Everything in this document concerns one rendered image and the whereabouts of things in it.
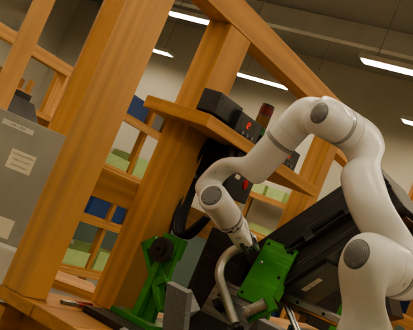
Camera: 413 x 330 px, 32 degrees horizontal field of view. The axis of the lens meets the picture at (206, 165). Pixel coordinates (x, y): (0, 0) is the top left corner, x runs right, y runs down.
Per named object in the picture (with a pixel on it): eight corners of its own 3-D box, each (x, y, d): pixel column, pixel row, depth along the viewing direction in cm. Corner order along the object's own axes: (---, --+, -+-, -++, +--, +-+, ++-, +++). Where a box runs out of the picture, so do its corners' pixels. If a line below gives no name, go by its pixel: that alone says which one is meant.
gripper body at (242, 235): (245, 229, 210) (257, 245, 219) (237, 201, 216) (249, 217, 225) (221, 238, 212) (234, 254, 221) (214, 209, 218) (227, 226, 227)
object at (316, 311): (352, 331, 236) (356, 323, 237) (335, 327, 223) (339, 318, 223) (254, 286, 258) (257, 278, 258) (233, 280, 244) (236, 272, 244)
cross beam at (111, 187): (262, 260, 313) (270, 241, 313) (69, 187, 204) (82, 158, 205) (252, 256, 315) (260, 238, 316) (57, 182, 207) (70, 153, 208)
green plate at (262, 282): (274, 318, 227) (305, 260, 233) (266, 309, 221) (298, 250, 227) (244, 303, 234) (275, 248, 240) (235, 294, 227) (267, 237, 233)
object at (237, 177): (246, 205, 247) (263, 164, 248) (223, 193, 233) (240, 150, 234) (217, 194, 254) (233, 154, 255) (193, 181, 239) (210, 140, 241)
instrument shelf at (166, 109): (315, 198, 287) (318, 188, 287) (205, 126, 212) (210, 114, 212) (262, 179, 301) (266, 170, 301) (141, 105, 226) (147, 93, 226)
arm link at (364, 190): (358, 298, 157) (400, 313, 167) (405, 275, 151) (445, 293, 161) (312, 119, 186) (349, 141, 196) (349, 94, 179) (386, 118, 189)
